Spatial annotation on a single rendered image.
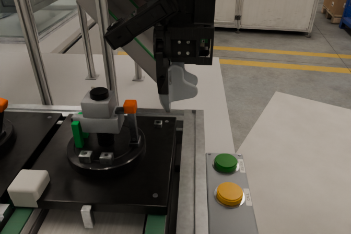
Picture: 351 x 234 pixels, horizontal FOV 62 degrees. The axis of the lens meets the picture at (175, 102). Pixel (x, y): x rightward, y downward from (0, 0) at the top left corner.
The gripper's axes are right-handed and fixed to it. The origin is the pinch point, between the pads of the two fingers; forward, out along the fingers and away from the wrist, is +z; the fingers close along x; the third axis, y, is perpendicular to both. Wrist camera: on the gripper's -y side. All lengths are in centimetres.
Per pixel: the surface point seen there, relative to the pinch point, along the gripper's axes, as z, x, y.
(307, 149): 21.5, 16.3, 33.2
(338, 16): 96, 447, 236
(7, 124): 8.3, 4.2, -31.5
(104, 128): 3.8, -2.2, -9.8
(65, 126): 10.3, 6.9, -21.3
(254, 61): 107, 279, 77
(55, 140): 10.3, 2.2, -21.4
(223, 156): 10.1, -0.7, 10.6
